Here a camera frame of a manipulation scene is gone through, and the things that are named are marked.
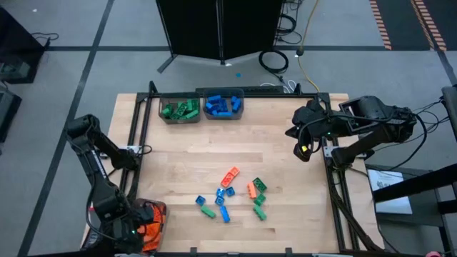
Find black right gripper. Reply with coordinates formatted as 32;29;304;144
285;101;329;162

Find grey translucent plastic bin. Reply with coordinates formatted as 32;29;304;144
158;91;202;125
202;88;246;121
120;198;169;254

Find black power strip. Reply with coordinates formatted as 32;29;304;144
195;85;285;94

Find white paper sheet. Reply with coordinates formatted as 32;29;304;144
367;169;413;215

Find black metal stand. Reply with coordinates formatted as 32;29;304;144
371;85;457;257

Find black partition panel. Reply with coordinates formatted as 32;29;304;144
221;0;283;66
156;0;223;74

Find black equipment case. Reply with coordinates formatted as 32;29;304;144
0;89;22;143

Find black desk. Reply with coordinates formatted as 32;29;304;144
0;6;46;85

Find white cable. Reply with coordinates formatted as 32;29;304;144
259;80;298;94

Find coiled black floor cable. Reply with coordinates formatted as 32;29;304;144
258;49;289;74

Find yellow cable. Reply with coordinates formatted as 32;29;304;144
297;0;321;93

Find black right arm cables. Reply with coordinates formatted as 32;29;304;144
391;99;451;173

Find black floor cable bundle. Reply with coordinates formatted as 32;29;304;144
276;0;298;46

